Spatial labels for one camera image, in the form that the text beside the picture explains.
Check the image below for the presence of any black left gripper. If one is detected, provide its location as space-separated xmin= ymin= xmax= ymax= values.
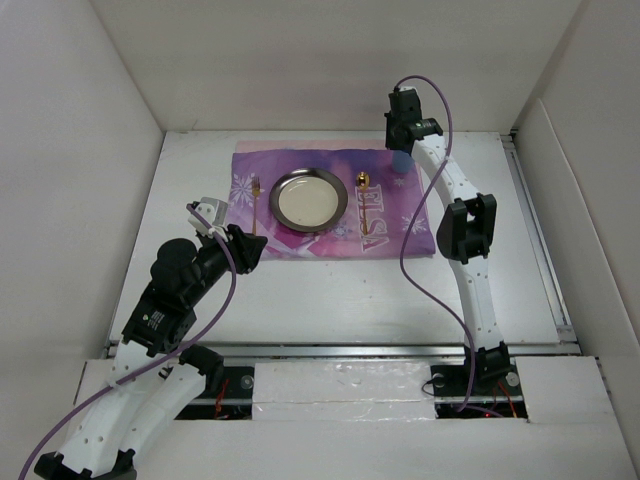
xmin=187 ymin=222 xmax=267 ymax=304

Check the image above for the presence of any blue plastic cup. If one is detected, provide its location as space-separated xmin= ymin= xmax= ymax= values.
xmin=392 ymin=150 xmax=414 ymax=175

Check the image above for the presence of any gold fork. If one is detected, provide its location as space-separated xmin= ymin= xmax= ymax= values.
xmin=251 ymin=176 xmax=261 ymax=235

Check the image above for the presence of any gold spoon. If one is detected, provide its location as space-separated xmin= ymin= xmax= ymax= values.
xmin=356 ymin=171 xmax=370 ymax=236

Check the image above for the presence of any steel plate with cream centre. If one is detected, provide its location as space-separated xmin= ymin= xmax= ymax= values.
xmin=269 ymin=168 xmax=349 ymax=233

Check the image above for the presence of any purple pink Elsa placemat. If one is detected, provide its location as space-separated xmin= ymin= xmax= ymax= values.
xmin=226 ymin=141 xmax=436 ymax=259

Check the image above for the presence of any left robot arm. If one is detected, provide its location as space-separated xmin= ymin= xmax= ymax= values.
xmin=24 ymin=224 xmax=267 ymax=479

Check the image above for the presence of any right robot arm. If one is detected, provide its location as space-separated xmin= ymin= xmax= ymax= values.
xmin=385 ymin=84 xmax=511 ymax=406

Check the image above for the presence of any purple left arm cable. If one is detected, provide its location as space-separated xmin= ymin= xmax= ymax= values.
xmin=17 ymin=202 xmax=239 ymax=480

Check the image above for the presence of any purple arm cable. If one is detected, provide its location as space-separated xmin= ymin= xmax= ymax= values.
xmin=17 ymin=202 xmax=239 ymax=480
xmin=394 ymin=74 xmax=494 ymax=419

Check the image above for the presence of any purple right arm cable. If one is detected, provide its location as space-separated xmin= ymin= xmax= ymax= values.
xmin=394 ymin=74 xmax=494 ymax=419

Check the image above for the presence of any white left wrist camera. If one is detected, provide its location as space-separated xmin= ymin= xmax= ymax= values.
xmin=186 ymin=197 xmax=228 ymax=239

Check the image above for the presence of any aluminium front rail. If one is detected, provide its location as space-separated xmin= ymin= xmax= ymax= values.
xmin=102 ymin=339 xmax=471 ymax=359

